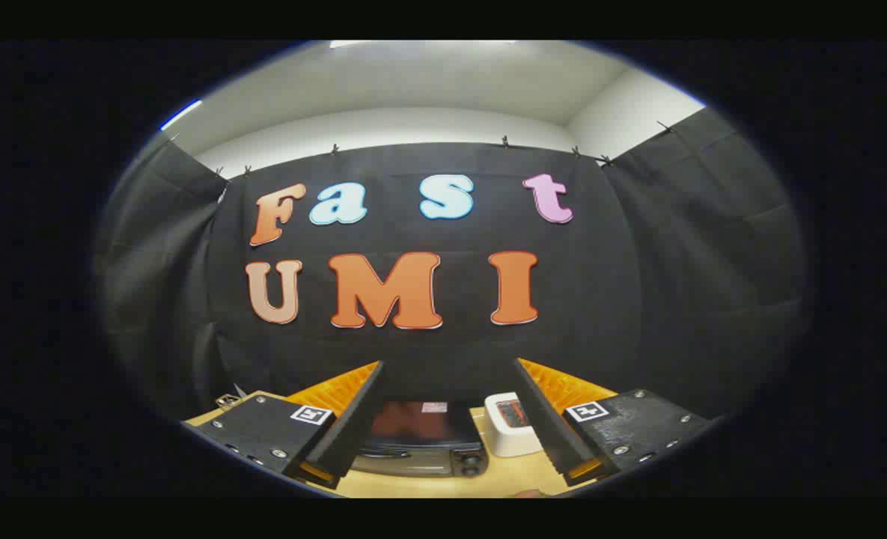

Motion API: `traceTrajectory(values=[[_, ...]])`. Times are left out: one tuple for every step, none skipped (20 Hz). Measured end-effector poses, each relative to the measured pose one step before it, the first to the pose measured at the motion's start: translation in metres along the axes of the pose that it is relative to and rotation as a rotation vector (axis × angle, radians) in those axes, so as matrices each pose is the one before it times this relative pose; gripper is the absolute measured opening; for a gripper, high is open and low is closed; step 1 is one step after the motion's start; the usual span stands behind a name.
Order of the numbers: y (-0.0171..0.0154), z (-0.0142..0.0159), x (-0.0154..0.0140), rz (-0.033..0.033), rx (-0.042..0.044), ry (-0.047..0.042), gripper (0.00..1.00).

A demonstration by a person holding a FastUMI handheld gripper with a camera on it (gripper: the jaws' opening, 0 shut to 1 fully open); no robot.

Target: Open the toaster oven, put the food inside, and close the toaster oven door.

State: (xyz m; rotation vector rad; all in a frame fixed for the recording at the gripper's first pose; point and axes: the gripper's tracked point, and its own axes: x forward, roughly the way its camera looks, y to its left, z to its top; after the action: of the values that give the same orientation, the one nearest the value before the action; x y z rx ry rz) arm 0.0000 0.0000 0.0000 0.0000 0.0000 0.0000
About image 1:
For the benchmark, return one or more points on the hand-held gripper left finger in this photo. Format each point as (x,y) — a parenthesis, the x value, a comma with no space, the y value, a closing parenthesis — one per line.
(353,427)

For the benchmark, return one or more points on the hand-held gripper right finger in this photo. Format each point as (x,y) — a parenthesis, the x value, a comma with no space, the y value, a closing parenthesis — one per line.
(544,423)

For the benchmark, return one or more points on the black toaster oven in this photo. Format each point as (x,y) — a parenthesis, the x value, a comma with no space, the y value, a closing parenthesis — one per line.
(421,430)

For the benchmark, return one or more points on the white rectangular box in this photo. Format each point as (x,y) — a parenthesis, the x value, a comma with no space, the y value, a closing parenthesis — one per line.
(507,442)

